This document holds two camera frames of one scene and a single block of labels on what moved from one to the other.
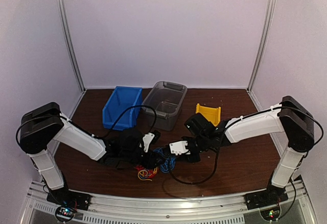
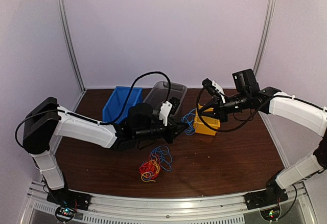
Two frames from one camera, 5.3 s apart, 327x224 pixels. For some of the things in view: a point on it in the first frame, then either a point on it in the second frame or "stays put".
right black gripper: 195,159 -> 219,111
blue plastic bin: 121,98 stays put
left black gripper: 149,162 -> 173,131
